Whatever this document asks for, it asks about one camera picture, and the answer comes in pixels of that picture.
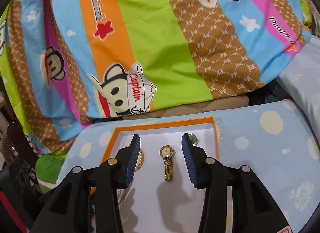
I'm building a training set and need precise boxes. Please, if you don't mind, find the colourful monkey cartoon blanket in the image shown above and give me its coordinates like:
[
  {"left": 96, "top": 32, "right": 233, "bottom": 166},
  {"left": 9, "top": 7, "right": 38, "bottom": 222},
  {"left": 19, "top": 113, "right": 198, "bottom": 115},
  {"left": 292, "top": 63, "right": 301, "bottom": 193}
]
[{"left": 1, "top": 0, "right": 311, "bottom": 155}]

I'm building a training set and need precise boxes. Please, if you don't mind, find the dark chair back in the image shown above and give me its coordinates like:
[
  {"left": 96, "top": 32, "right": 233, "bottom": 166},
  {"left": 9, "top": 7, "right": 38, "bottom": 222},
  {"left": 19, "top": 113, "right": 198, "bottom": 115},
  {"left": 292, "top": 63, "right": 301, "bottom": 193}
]
[{"left": 7, "top": 122, "right": 39, "bottom": 168}]

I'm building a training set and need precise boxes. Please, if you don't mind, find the green cushion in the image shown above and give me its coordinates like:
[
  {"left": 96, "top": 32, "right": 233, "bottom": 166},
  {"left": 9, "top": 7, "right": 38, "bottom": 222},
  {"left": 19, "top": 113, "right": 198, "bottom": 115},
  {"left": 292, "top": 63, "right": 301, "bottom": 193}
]
[{"left": 35, "top": 151, "right": 67, "bottom": 193}]

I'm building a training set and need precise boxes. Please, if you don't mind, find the silver wristwatch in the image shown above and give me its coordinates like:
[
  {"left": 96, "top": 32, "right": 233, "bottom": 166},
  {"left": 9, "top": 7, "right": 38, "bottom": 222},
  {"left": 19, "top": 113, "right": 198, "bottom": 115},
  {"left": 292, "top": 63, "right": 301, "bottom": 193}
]
[{"left": 188, "top": 133, "right": 199, "bottom": 147}]

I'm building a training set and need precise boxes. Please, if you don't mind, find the gold twisted bangle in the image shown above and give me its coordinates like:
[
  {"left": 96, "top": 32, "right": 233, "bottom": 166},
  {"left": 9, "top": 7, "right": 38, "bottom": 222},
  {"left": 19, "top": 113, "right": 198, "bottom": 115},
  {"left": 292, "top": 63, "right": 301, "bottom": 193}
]
[{"left": 135, "top": 149, "right": 145, "bottom": 171}]

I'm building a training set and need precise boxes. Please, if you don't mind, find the pale blue pillow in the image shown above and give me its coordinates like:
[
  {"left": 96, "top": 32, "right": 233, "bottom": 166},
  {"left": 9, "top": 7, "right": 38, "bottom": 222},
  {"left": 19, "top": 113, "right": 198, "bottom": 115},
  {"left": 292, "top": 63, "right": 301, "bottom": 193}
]
[{"left": 279, "top": 36, "right": 320, "bottom": 139}]

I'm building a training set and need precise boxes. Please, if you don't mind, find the gold wristwatch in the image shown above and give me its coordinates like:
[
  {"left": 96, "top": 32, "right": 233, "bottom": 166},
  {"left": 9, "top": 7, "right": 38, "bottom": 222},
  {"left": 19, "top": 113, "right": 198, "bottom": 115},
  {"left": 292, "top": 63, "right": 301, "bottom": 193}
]
[{"left": 159, "top": 145, "right": 175, "bottom": 182}]

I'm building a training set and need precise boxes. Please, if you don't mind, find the orange jewelry box tray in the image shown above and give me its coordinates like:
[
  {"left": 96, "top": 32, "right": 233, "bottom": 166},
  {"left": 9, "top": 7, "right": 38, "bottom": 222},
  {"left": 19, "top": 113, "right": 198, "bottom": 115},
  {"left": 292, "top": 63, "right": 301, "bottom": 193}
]
[{"left": 103, "top": 117, "right": 219, "bottom": 232}]

